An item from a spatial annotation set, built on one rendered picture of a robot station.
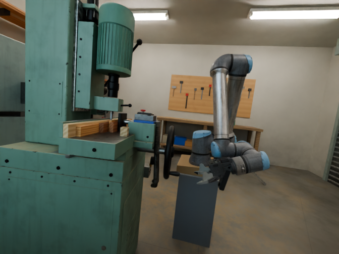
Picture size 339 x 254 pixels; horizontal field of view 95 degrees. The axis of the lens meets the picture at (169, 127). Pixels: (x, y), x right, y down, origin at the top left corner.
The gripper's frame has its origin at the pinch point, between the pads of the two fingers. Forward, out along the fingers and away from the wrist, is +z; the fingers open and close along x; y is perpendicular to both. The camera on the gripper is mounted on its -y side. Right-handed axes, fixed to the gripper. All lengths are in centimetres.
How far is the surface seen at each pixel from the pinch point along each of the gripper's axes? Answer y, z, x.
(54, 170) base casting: 25, 58, 18
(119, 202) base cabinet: 4.9, 33.8, 18.1
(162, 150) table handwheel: 18.3, 13.7, -2.3
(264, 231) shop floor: -92, -50, -63
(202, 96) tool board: 60, -60, -316
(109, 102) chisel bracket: 50, 34, 0
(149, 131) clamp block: 30.4, 16.6, 4.7
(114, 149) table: 28.9, 24.7, 27.7
